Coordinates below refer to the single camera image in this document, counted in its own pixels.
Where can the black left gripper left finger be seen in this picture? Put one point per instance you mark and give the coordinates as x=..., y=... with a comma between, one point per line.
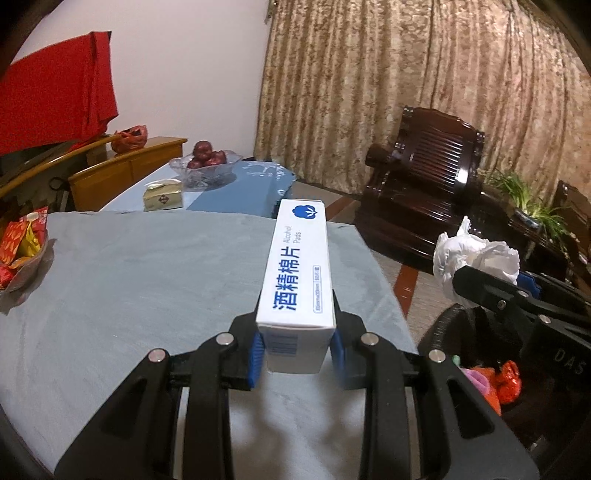
x=169, y=400

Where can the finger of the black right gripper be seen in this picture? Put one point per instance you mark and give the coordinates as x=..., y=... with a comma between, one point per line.
x=555, y=292
x=505, y=299

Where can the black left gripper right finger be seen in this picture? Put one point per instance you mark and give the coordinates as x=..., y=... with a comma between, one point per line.
x=424, y=419

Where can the white paper ball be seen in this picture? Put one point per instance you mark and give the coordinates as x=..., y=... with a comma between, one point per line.
x=452, y=253

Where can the orange foam net sleeve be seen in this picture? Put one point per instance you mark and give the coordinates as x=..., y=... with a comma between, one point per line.
x=491, y=392

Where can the pink face mask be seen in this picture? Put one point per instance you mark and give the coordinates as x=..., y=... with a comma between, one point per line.
x=478, y=379

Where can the white alcohol pads box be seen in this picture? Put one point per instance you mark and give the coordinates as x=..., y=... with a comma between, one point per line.
x=296, y=313

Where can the black lined trash bin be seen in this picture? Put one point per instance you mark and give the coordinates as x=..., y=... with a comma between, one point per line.
x=551, y=417

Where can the green potted plant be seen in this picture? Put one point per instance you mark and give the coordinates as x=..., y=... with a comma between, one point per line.
x=545, y=218

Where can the dark wooden side table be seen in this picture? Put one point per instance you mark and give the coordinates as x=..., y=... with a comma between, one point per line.
x=566, y=256

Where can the dark wooden armchair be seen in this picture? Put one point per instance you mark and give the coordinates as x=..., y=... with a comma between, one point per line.
x=421, y=187

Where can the grey blue tablecloth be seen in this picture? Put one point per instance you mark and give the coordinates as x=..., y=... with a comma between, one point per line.
x=113, y=286

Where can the bowl of red snack packets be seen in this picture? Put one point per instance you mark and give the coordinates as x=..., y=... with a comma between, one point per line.
x=23, y=245

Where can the light blue table cover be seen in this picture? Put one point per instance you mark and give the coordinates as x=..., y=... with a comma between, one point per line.
x=253, y=188

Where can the beige tissue box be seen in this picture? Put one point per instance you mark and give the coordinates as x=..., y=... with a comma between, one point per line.
x=165, y=194

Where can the beige patterned curtain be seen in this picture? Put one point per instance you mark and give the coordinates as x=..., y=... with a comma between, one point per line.
x=338, y=75

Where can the glass bowl of red fruit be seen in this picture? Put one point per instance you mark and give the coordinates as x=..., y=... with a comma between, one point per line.
x=205, y=167

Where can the red cloth cover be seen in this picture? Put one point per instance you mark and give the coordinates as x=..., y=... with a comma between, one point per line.
x=63, y=92

